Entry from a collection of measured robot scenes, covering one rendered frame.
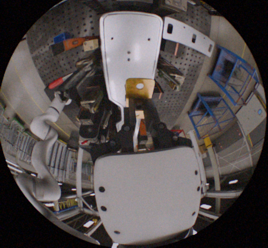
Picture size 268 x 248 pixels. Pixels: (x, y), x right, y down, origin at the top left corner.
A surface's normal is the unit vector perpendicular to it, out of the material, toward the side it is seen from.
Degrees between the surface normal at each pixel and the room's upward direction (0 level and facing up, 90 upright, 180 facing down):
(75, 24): 0
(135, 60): 0
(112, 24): 0
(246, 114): 90
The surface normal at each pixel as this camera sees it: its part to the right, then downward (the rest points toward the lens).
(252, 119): -1.00, 0.10
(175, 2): 0.08, 0.79
